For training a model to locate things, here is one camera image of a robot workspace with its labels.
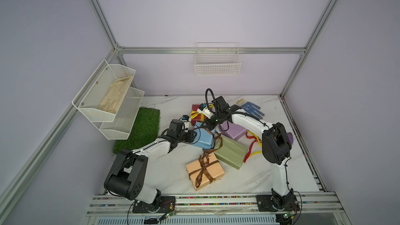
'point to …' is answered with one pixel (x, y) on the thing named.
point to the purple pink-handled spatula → (290, 137)
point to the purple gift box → (231, 129)
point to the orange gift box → (216, 170)
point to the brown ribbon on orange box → (204, 159)
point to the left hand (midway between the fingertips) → (193, 135)
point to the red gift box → (196, 116)
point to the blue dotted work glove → (250, 108)
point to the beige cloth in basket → (115, 94)
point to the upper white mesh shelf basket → (99, 98)
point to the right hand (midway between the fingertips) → (204, 126)
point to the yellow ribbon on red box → (195, 113)
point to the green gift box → (232, 152)
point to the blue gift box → (204, 138)
